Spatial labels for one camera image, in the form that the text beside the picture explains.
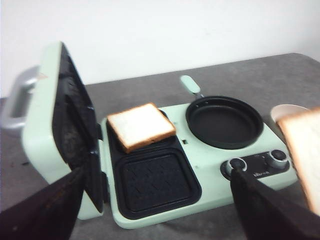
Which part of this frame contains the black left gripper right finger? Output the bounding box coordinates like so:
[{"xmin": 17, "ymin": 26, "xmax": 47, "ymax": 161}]
[{"xmin": 230, "ymin": 168, "xmax": 320, "ymax": 240}]

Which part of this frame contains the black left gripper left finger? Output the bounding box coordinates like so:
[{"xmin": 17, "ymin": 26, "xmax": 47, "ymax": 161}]
[{"xmin": 0, "ymin": 167, "xmax": 84, "ymax": 240}]

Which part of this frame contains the white bread slice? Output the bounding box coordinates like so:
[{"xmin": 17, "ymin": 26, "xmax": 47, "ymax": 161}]
[
  {"xmin": 276, "ymin": 107, "xmax": 320, "ymax": 215},
  {"xmin": 106, "ymin": 102, "xmax": 177, "ymax": 154}
]

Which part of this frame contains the cream ribbed bowl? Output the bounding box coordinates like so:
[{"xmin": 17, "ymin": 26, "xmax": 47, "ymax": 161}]
[{"xmin": 270, "ymin": 104, "xmax": 309, "ymax": 123}]

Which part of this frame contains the mint green sandwich maker lid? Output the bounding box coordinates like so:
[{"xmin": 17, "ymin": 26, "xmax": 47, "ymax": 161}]
[{"xmin": 1, "ymin": 41, "xmax": 104, "ymax": 220}]

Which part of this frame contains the mint green breakfast maker base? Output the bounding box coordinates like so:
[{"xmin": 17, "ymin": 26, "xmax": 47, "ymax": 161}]
[{"xmin": 99, "ymin": 104, "xmax": 297, "ymax": 229}]

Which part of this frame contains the silver right control knob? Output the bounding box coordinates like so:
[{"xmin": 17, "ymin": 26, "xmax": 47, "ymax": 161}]
[{"xmin": 267, "ymin": 149, "xmax": 288, "ymax": 169}]

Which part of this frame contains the silver control knob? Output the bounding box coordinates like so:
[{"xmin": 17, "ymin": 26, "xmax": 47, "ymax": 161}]
[
  {"xmin": 225, "ymin": 157, "xmax": 248, "ymax": 178},
  {"xmin": 267, "ymin": 149, "xmax": 288, "ymax": 169}
]

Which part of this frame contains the silver left control knob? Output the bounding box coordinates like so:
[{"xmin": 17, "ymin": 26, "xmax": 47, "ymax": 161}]
[{"xmin": 225, "ymin": 157, "xmax": 248, "ymax": 178}]

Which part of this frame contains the black round frying pan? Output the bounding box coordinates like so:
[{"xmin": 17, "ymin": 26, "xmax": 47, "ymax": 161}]
[{"xmin": 179, "ymin": 75, "xmax": 265, "ymax": 150}]

